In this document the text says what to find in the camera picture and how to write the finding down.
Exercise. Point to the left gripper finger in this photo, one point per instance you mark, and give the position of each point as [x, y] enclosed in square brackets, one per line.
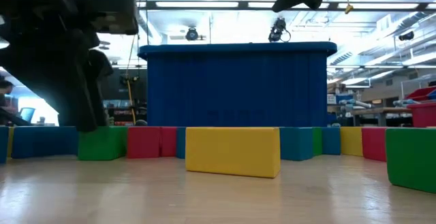
[100, 71]
[64, 84]

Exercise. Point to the green arch block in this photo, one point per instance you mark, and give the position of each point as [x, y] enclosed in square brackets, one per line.
[102, 144]

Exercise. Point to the blue plastic bin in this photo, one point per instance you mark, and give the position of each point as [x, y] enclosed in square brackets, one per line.
[238, 88]

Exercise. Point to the black monitor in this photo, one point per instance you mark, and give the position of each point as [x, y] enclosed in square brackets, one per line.
[136, 88]

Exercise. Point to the overhead light bar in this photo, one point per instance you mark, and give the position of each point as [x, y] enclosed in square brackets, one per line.
[242, 4]

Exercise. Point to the person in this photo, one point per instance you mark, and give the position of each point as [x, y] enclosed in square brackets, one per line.
[6, 88]

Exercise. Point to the yellow cylinder block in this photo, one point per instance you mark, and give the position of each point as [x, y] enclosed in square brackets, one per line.
[11, 140]

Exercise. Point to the round black ceiling lamp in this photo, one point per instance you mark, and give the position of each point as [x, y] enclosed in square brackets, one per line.
[191, 34]

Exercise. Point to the blue half-round block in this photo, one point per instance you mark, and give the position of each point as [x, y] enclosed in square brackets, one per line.
[181, 142]

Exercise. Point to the blue background box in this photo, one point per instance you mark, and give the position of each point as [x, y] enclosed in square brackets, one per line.
[344, 98]

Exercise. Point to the black ceiling box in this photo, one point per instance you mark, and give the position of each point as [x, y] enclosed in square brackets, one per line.
[406, 35]

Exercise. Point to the pale blue background machine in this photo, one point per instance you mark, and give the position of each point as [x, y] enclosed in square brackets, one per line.
[354, 104]

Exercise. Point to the wooden background table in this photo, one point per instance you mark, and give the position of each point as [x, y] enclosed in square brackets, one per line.
[381, 110]

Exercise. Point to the red cube block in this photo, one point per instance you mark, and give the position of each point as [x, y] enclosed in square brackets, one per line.
[374, 143]

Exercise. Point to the red plastic crate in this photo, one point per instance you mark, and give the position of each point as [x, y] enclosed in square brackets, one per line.
[424, 116]

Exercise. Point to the black ceiling camera mount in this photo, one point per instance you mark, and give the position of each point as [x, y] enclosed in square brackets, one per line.
[278, 29]

